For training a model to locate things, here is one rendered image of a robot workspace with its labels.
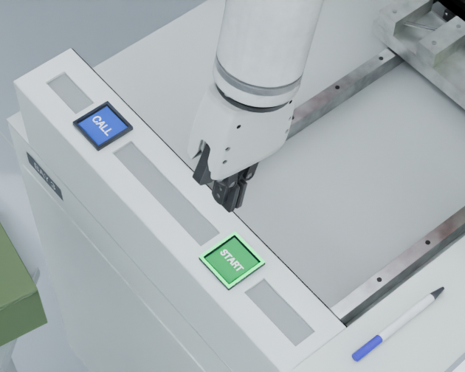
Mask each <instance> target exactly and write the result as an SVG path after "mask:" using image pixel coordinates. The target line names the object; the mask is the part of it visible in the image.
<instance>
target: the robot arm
mask: <svg viewBox="0 0 465 372"><path fill-rule="evenodd" d="M323 2H324V0H226V1H225V8H224V15H223V19H222V23H221V30H220V34H219V38H218V45H217V49H216V56H215V60H214V64H213V78H214V80H215V81H213V82H212V83H211V84H210V85H209V86H208V88H207V91H206V92H205V94H204V96H203V98H202V101H201V103H200V106H199V109H198V111H197V114H196V118H195V120H194V124H193V127H192V131H191V134H190V139H189V143H188V147H187V155H188V156H189V157H190V158H191V159H194V158H196V157H198V156H200V155H201V157H200V159H199V162H198V164H197V166H196V169H195V171H194V173H193V176H192V177H193V179H194V180H195V181H196V182H197V183H198V184H199V185H206V184H209V183H211V182H213V181H214V184H213V190H212V196H213V198H214V199H215V201H216V202H217V203H218V204H220V205H221V206H222V207H223V208H224V209H225V210H226V211H227V212H228V213H231V212H232V211H234V209H235V208H236V209H238V208H239V207H241V206H242V203H243V200H244V195H245V192H246V188H247V181H249V180H250V179H251V178H252V177H253V176H254V174H255V171H256V168H257V166H258V163H259V162H260V161H261V160H262V159H265V158H267V157H268V156H270V155H272V154H274V153H275V152H277V151H278V150H280V149H281V148H282V147H283V145H284V143H285V141H286V138H287V135H288V133H289V129H290V125H291V122H292V115H293V111H294V107H295V95H296V94H297V92H298V89H299V88H300V84H301V83H300V82H301V79H302V76H303V71H304V69H305V66H306V61H307V58H308V56H309V51H310V48H311V43H312V40H313V37H314V33H315V30H316V27H317V22H318V19H319V17H320V12H321V9H322V6H323Z"/></svg>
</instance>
